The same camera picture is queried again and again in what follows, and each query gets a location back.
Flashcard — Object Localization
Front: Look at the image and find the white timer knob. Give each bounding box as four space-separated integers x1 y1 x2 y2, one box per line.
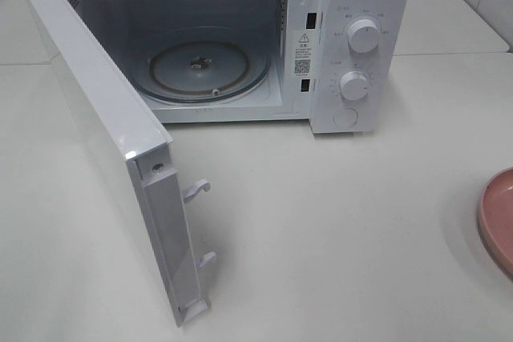
340 70 370 101

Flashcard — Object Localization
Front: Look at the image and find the pink speckled plate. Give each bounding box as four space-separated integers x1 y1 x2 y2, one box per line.
477 167 512 278

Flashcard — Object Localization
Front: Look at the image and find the white microwave door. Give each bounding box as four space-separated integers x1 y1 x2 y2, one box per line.
28 0 216 325

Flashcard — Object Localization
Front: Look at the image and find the white microwave oven body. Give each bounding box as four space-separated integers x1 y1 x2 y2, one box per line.
68 0 406 134

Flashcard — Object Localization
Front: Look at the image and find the glass microwave turntable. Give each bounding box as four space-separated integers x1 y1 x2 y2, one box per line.
128 26 271 104

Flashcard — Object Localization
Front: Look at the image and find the round white door button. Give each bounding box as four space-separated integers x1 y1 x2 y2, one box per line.
333 108 358 129

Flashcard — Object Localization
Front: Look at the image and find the upper white power knob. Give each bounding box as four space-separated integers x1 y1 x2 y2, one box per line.
347 16 380 54

